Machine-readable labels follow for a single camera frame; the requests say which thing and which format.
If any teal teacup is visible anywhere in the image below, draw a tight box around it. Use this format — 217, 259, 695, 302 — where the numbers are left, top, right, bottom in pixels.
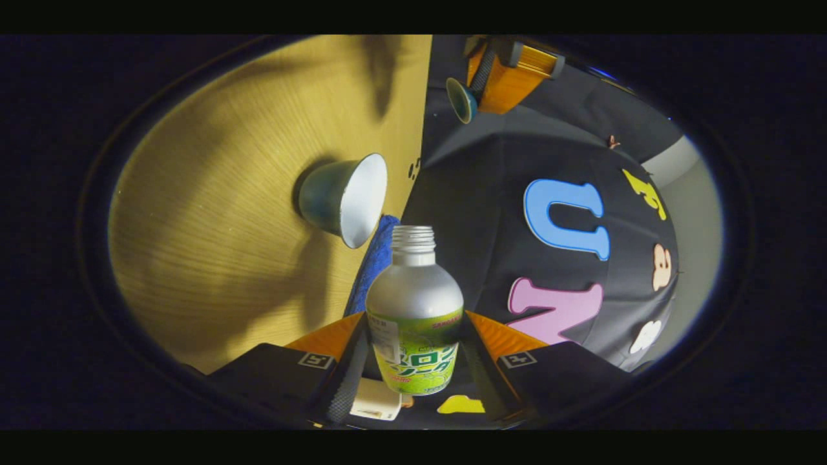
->
297, 152, 388, 249

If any teal teacup lid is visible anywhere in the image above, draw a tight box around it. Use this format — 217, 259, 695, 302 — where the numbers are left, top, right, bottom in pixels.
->
446, 77, 479, 125

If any white toaster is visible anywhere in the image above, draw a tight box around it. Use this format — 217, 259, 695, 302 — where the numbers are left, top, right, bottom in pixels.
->
350, 378, 403, 422

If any black backdrop cloth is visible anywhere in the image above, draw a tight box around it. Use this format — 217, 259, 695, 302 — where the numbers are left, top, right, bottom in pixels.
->
401, 35, 686, 430

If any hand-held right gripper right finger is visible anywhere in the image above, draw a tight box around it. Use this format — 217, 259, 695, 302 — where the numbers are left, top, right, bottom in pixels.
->
460, 310, 637, 427

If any blue folded towel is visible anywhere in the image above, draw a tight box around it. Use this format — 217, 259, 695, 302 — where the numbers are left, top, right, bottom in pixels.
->
342, 214, 401, 317

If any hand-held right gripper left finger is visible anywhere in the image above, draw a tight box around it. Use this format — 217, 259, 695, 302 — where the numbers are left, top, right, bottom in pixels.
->
187, 312, 372, 427

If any silver green-label water bottle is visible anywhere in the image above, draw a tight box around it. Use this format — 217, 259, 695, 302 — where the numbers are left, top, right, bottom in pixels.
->
365, 225, 465, 396

